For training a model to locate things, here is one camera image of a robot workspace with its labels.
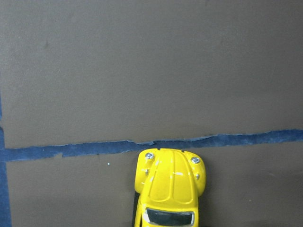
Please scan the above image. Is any yellow beetle toy car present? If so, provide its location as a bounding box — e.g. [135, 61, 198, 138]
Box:
[132, 148, 206, 227]

